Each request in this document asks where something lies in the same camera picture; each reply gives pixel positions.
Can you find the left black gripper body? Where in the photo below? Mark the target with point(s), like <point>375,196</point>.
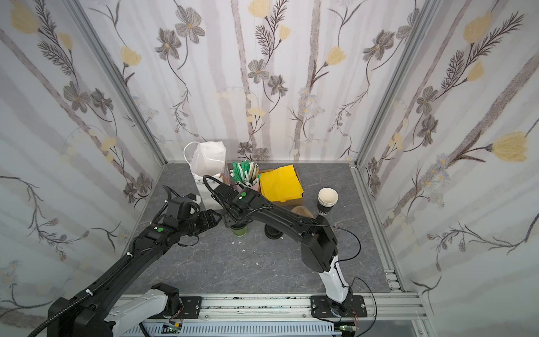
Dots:
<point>206,220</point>

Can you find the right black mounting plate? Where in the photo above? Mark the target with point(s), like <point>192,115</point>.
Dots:
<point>325,308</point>

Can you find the pink cup holder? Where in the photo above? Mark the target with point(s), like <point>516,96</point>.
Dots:
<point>240,186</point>

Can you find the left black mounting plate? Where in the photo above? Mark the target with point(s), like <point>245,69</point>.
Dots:
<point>186,307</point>

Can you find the black cup lid stack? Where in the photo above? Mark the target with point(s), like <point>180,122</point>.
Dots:
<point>272,233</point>

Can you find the yellow napkins stack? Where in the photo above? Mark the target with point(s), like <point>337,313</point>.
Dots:
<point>281,184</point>

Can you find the black mounting plate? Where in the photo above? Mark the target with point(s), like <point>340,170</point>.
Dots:
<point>325,308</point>
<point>186,307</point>

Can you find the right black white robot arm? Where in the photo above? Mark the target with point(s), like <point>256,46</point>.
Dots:
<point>318,245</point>

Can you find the black paper cup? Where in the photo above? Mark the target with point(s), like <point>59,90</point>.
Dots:
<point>327,198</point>

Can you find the brown pulp cup carrier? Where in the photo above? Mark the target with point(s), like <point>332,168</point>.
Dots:
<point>302,211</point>

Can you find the green white straws bundle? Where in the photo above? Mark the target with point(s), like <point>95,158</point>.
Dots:
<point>245,172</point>

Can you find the green paper cup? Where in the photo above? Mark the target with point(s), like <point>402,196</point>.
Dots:
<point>239,231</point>

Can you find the white patterned paper bag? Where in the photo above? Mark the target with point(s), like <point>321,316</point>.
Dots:
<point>207,158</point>

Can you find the brown cardboard napkin box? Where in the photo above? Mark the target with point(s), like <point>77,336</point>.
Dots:
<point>292,202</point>

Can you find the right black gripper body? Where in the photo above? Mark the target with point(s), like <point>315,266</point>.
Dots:
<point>236,217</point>

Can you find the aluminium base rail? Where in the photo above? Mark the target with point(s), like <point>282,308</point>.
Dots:
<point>389,314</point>

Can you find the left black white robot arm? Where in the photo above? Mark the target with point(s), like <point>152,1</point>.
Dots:
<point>85,313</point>

